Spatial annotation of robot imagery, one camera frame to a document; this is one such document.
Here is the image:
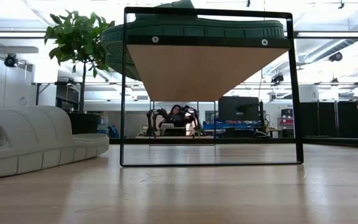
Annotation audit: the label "green slide sandal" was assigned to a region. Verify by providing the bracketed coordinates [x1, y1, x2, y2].
[100, 0, 285, 63]

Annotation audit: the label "light grey slide sandal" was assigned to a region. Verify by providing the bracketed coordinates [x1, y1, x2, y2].
[0, 105, 110, 180]

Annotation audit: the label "person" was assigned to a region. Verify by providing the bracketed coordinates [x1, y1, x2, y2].
[159, 104, 195, 137]

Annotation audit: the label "blue storage bins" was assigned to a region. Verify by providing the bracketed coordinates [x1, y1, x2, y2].
[203, 121, 262, 131]

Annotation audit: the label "black monitor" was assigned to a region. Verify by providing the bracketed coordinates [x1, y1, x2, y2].
[218, 96, 260, 122]

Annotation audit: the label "potted green plant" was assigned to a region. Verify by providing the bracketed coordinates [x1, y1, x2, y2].
[44, 11, 116, 135]

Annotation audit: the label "white pillar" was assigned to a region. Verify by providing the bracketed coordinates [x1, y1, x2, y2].
[296, 85, 319, 103]

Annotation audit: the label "black partition panels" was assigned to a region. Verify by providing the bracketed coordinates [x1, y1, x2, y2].
[298, 96, 358, 139]

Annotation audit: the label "black frame wooden shelf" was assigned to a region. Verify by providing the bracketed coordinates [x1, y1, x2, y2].
[119, 6, 304, 167]

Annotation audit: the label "black table edge rail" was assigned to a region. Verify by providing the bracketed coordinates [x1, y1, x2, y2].
[109, 138, 358, 149]

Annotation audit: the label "black ceiling camera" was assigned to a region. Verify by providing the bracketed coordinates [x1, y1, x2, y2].
[4, 53, 19, 68]

